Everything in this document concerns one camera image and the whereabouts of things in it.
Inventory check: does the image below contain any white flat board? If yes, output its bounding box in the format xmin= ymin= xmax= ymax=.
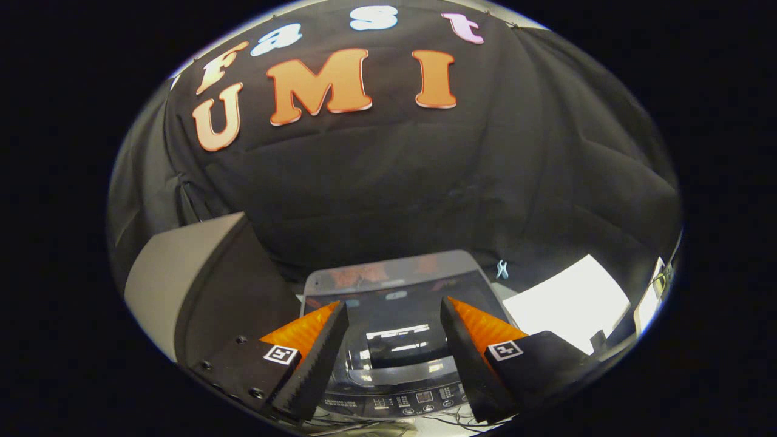
xmin=503 ymin=254 xmax=633 ymax=356

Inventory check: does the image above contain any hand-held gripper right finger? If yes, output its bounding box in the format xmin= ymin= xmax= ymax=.
xmin=440 ymin=296 xmax=602 ymax=424

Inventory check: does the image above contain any thin black cable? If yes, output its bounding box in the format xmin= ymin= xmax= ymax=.
xmin=419 ymin=412 xmax=489 ymax=434

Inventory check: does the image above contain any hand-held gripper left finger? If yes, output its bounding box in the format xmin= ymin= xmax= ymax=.
xmin=188 ymin=300 xmax=350 ymax=425

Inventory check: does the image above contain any grey cabinet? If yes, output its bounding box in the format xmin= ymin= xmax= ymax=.
xmin=124 ymin=211 xmax=302 ymax=366

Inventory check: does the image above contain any dark washing machine lid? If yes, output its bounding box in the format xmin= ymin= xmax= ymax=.
xmin=301 ymin=249 xmax=515 ymax=392

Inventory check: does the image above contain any black backdrop cloth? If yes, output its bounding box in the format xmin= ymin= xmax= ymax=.
xmin=108 ymin=0 xmax=682 ymax=340

